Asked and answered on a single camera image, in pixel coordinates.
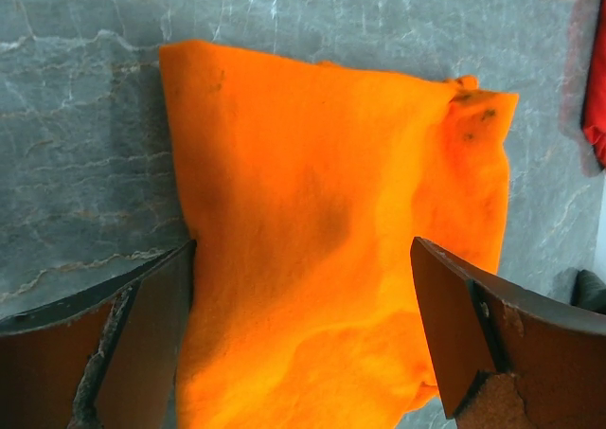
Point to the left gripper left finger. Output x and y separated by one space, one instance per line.
104 357

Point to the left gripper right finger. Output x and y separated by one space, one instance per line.
504 356

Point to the orange t shirt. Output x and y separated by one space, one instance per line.
304 185

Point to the dark striped cloth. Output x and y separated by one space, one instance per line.
589 292

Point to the folded red t shirt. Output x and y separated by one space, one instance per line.
593 124

